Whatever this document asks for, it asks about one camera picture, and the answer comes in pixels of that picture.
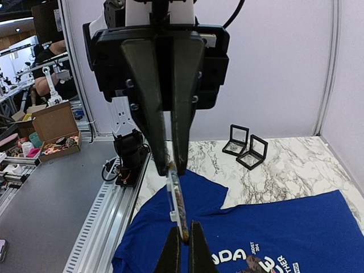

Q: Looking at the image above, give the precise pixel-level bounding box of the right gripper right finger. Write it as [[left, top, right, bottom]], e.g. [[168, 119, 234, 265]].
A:
[[188, 221, 218, 273]]

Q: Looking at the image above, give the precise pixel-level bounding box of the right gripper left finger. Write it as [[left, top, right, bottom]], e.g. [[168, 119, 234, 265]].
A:
[[155, 227, 182, 273]]

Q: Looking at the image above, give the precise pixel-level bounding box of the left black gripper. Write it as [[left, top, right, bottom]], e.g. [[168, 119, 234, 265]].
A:
[[82, 23, 230, 176]]

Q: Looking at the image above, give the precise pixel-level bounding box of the round button badge brooch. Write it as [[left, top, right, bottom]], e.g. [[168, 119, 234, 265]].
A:
[[166, 162, 189, 243]]

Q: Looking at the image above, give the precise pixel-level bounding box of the blue printed t-shirt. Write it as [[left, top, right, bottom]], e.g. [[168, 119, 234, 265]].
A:
[[111, 171, 363, 272]]

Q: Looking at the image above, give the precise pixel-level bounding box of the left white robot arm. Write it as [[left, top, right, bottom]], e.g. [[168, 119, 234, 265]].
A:
[[83, 1, 230, 176]]

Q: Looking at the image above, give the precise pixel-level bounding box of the black brooch display box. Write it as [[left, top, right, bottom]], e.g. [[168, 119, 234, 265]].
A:
[[235, 135, 268, 171]]

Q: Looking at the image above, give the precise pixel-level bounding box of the seated person in background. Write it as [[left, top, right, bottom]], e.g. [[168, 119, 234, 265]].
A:
[[32, 40, 78, 101]]

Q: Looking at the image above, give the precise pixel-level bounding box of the small white background robot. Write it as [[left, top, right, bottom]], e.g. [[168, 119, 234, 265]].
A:
[[42, 67, 63, 107]]

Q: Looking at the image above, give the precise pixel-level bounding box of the open cardboard parts box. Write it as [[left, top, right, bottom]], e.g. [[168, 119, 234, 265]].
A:
[[15, 102, 82, 163]]

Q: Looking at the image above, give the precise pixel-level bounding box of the grey side workbench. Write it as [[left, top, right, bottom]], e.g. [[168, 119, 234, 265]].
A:
[[1, 142, 115, 272]]

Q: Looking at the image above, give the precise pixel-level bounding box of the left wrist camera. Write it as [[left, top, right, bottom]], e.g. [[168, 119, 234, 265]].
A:
[[199, 33, 217, 48]]

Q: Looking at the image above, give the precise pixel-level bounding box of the left aluminium corner post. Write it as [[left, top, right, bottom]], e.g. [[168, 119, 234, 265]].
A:
[[58, 1, 97, 143]]

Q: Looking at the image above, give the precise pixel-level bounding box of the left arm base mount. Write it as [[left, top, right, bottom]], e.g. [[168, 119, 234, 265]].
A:
[[101, 143, 150, 187]]

